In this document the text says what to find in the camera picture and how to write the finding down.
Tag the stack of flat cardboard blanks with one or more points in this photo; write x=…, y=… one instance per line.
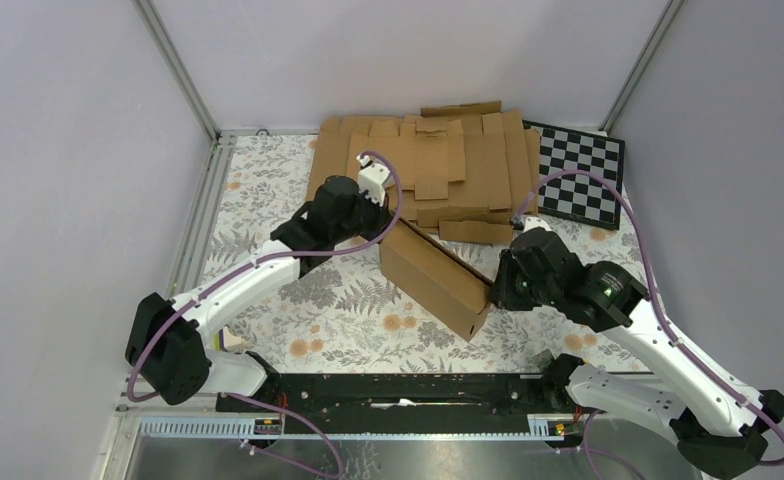
x=465, y=169

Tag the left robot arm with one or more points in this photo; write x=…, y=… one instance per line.
x=170, y=343

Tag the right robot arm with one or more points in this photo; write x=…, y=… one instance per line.
x=717, y=423

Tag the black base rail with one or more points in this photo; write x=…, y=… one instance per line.
x=419, y=404

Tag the black white checkerboard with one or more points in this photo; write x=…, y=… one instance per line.
x=585, y=198

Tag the floral table mat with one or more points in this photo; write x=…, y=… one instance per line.
x=345, y=316

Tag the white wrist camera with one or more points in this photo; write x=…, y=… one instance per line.
x=525, y=223
x=373, y=178

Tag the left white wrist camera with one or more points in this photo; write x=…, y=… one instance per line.
x=373, y=178

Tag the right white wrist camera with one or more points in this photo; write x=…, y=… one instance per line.
x=525, y=223

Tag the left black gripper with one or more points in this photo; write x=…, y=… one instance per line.
x=382, y=217

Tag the brown cardboard box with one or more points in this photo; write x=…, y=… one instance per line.
x=435, y=278

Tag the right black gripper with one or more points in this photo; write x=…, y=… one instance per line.
x=503, y=295

